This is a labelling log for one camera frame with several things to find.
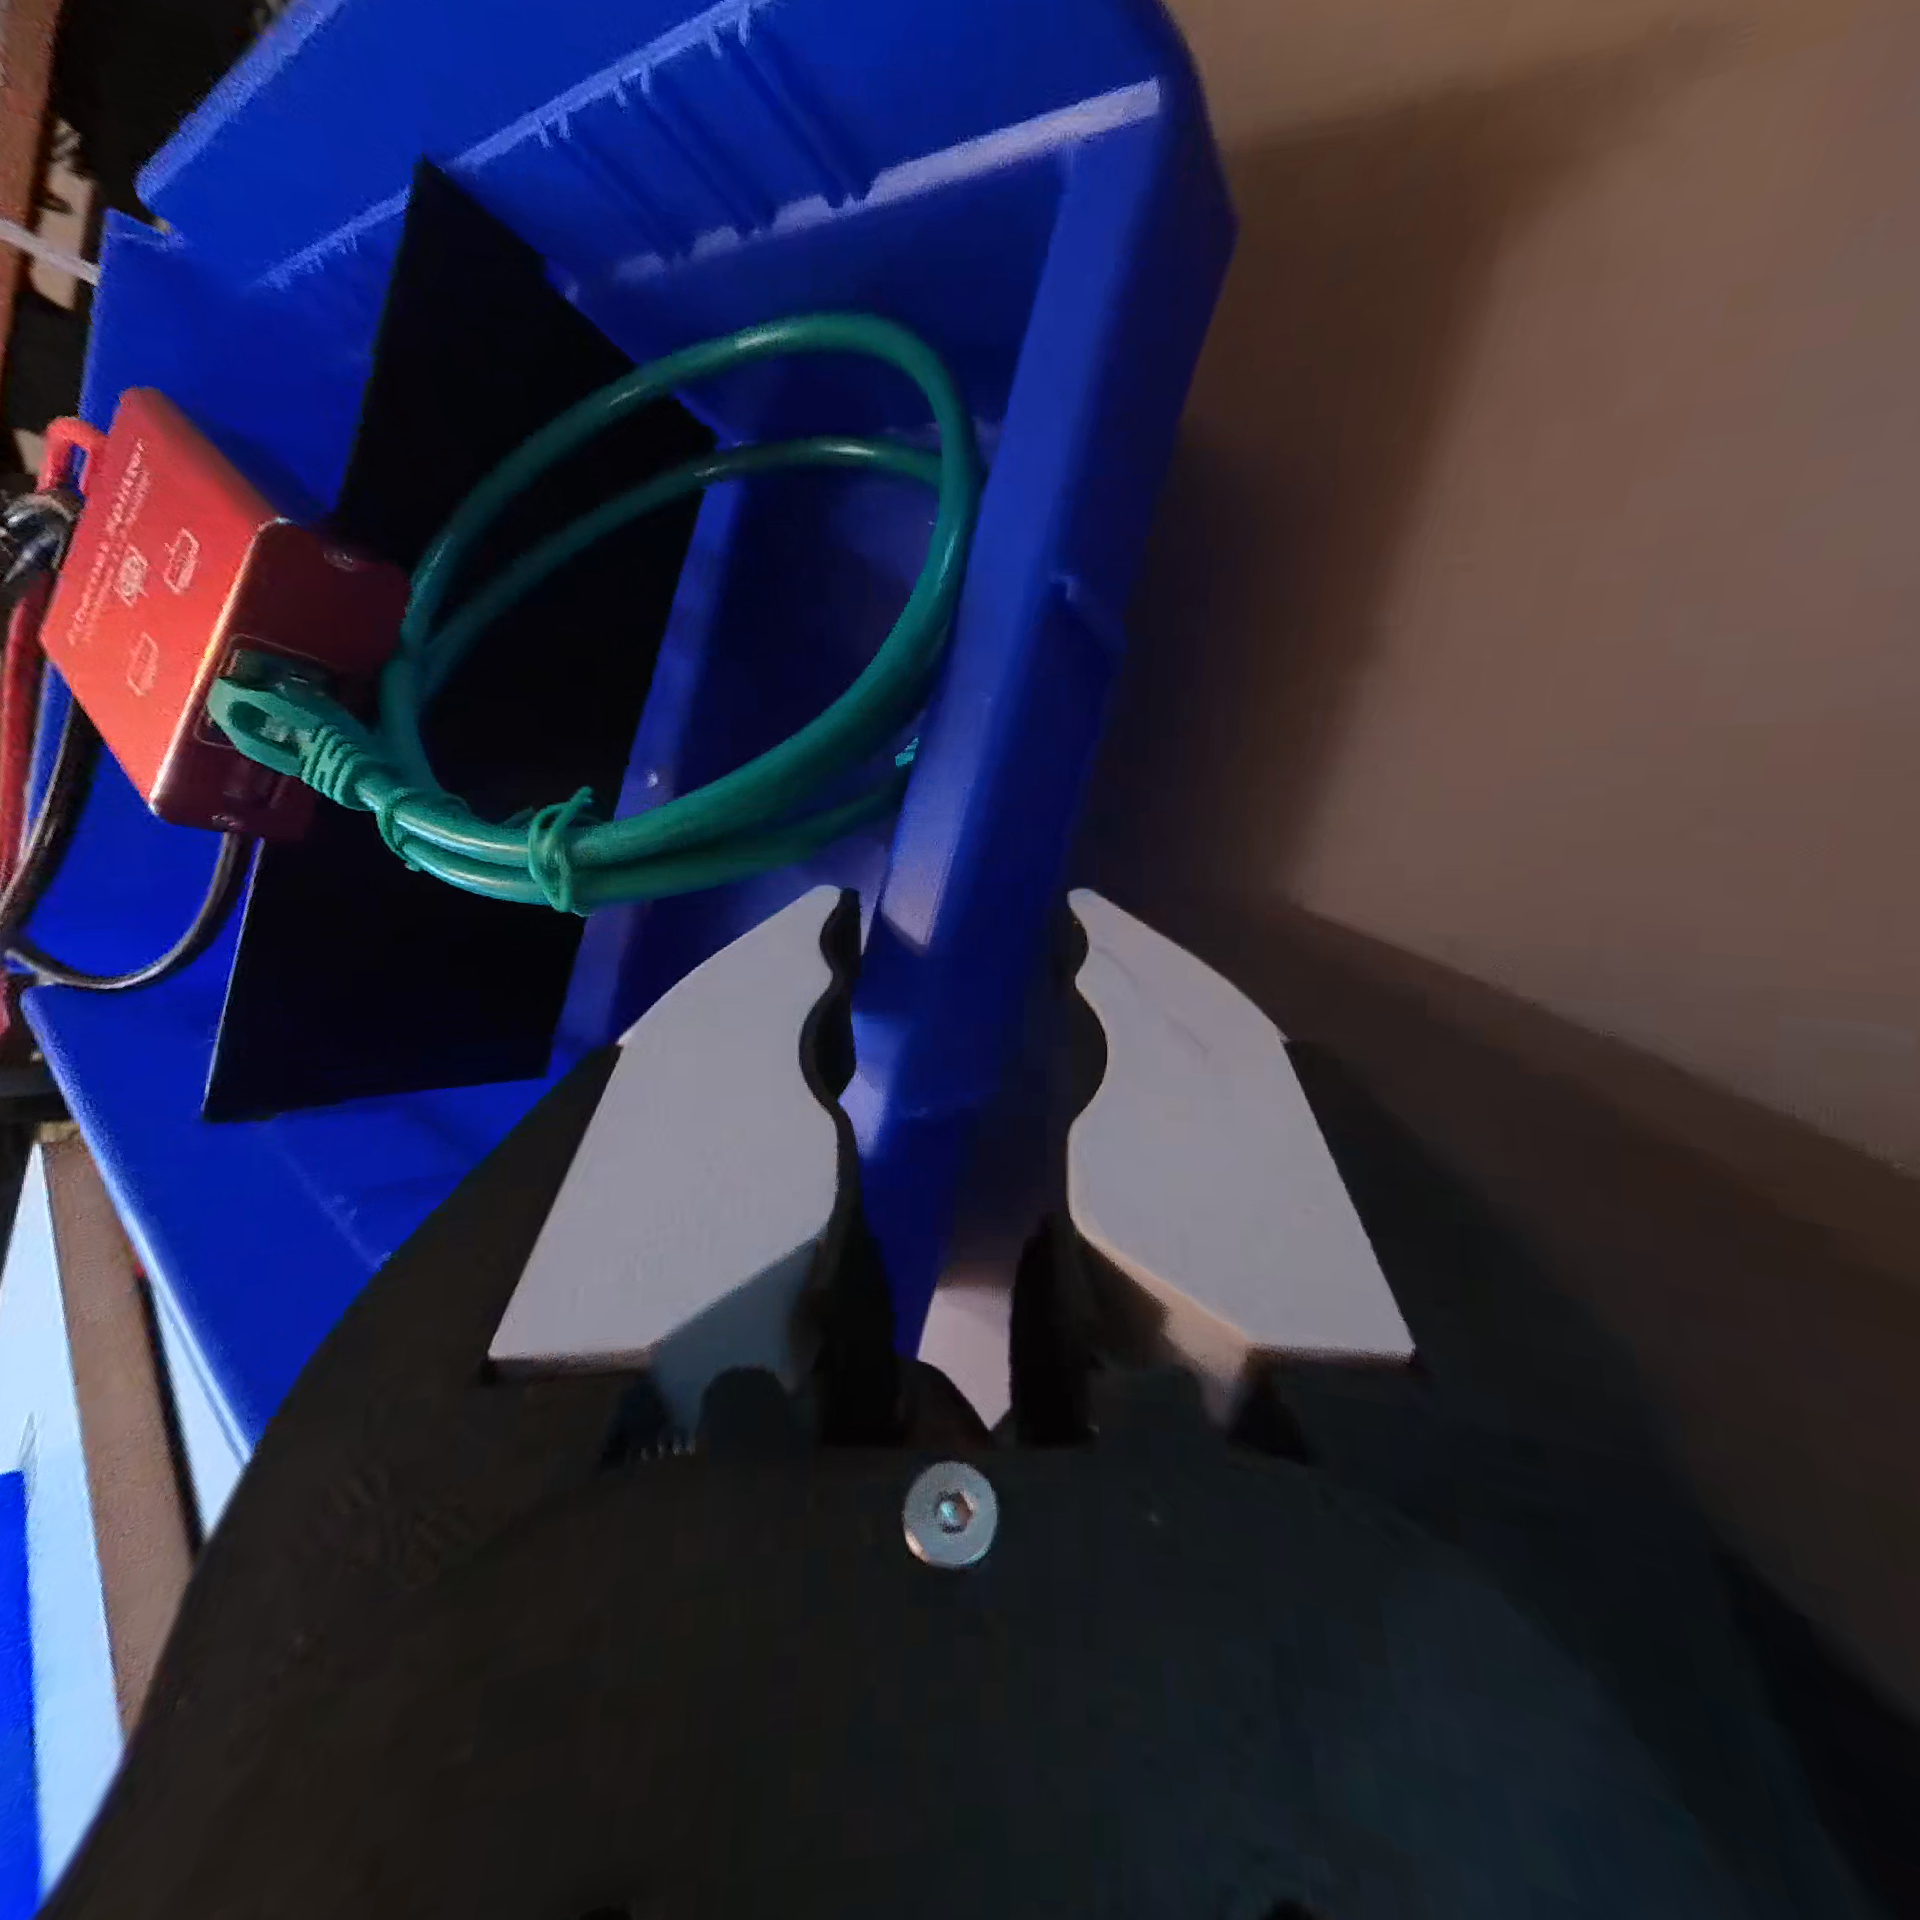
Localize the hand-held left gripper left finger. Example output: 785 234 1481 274
488 885 903 1449

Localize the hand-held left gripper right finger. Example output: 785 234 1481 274
1018 887 1420 1449

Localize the green ethernet cable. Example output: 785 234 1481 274
210 311 985 917

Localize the black ethernet cable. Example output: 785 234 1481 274
0 486 256 995

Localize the blue plastic bin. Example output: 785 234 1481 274
7 0 1239 1489

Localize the red ethernet splitter box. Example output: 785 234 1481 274
38 387 415 846

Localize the red ethernet cable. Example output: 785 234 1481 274
0 415 110 1037

